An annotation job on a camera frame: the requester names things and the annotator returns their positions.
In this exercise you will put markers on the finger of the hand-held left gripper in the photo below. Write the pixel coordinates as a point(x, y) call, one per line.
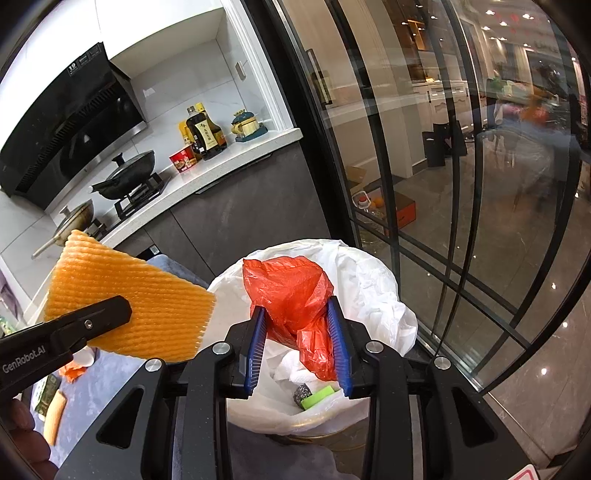
point(97, 318)

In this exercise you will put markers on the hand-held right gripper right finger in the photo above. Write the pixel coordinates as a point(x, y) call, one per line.
point(339, 355)

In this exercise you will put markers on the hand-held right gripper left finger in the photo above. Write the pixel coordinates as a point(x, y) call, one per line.
point(256, 355)

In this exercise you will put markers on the steel wool scrubber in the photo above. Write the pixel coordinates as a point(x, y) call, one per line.
point(302, 394)

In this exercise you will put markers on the red plastic bag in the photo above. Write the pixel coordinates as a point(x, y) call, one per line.
point(286, 295)

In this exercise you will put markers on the white lined trash bin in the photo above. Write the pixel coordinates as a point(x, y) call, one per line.
point(369, 295)

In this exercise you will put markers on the person's left hand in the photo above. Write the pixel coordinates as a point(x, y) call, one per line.
point(18, 438)

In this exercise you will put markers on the blue-grey velvet table cloth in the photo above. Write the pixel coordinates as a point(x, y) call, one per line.
point(111, 392)

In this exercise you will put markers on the beige frying pan with lid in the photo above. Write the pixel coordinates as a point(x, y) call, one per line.
point(76, 219)

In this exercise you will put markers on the black gas stove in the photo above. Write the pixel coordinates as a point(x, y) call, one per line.
point(138, 196)

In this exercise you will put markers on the dark grey base cabinets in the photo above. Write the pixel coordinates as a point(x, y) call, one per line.
point(240, 212)

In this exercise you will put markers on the black wok with lid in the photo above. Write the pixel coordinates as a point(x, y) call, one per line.
point(131, 173)

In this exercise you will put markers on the red-capped plastic bottle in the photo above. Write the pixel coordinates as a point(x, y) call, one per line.
point(362, 202)

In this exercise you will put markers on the orange cardboard box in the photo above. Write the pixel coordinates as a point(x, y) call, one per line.
point(401, 212)

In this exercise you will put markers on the brown cardboard box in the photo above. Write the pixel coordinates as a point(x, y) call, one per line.
point(355, 177)

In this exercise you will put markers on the red instant noodle cup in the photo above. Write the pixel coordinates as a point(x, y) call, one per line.
point(183, 160)

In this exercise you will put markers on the black range hood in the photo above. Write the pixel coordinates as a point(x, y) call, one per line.
point(60, 134)

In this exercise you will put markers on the white kitchen countertop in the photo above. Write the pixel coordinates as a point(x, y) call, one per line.
point(221, 161)

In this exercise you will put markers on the dark soy sauce bottle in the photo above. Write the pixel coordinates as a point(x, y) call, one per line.
point(205, 134)

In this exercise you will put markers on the black chair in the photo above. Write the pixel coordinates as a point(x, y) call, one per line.
point(436, 147)

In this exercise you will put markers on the spice jar set on tray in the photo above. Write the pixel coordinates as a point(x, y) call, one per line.
point(247, 125)

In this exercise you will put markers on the yellow seasoning package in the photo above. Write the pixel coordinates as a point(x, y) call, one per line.
point(199, 108)

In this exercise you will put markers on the black-framed glass sliding door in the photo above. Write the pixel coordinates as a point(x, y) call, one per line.
point(415, 92)

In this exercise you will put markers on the wall outlet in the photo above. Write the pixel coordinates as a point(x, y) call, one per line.
point(240, 70)

